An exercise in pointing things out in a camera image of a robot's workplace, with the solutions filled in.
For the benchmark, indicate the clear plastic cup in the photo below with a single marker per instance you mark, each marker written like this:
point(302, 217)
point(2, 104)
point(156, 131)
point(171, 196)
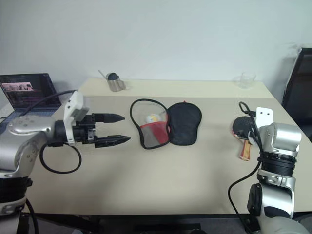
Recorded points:
point(244, 80)

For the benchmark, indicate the black table tennis paddle case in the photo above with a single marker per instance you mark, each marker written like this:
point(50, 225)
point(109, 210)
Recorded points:
point(182, 124)

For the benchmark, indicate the black red table tennis paddle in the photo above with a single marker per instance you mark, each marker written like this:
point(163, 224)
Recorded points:
point(245, 151)

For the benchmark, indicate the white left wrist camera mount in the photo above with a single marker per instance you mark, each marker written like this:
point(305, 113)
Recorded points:
point(74, 102)

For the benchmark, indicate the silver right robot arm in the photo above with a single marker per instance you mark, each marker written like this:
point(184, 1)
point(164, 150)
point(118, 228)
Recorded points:
point(280, 136)

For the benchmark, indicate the black chair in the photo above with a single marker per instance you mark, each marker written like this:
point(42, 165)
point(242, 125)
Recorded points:
point(298, 97)

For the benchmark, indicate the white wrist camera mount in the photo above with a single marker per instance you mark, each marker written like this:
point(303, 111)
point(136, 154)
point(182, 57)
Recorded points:
point(74, 102)
point(264, 117)

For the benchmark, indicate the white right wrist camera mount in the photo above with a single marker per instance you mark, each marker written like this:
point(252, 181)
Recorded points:
point(264, 117)

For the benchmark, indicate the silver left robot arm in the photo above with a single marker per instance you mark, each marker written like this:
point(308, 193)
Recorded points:
point(29, 131)

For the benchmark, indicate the open laptop computer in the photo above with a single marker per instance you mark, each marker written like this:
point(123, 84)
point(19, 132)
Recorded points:
point(29, 92)

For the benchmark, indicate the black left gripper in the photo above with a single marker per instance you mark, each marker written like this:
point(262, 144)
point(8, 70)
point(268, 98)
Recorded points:
point(83, 132)

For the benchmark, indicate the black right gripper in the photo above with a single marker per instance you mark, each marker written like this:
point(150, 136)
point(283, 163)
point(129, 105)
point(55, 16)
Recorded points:
point(244, 133)

